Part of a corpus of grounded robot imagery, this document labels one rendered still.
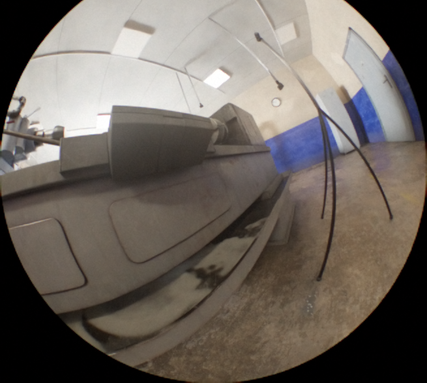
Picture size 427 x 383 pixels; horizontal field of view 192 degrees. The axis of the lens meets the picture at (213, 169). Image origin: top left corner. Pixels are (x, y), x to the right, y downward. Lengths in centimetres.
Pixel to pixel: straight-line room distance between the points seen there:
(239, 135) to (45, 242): 129
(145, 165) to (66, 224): 26
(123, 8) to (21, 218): 268
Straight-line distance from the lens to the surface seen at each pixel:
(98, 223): 35
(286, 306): 75
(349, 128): 419
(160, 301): 43
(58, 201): 38
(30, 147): 79
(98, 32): 290
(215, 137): 104
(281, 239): 112
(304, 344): 68
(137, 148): 29
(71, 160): 34
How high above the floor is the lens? 67
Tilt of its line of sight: 5 degrees up
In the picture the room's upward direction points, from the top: 20 degrees counter-clockwise
